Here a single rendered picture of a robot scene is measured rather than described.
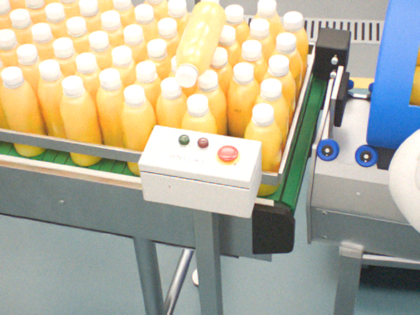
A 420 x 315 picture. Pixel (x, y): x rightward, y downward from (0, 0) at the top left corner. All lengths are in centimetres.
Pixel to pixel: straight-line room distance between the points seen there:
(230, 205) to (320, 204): 31
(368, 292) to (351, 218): 89
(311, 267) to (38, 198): 111
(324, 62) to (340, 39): 6
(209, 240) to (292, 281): 104
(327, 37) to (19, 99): 68
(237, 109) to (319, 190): 24
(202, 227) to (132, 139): 22
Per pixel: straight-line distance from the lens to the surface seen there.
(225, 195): 140
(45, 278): 267
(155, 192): 145
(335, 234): 182
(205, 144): 141
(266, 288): 256
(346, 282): 195
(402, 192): 116
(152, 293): 194
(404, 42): 146
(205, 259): 162
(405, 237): 177
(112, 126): 163
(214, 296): 171
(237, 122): 162
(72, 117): 160
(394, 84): 145
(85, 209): 175
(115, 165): 169
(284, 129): 158
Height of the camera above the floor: 210
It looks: 46 degrees down
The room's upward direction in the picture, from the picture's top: 4 degrees counter-clockwise
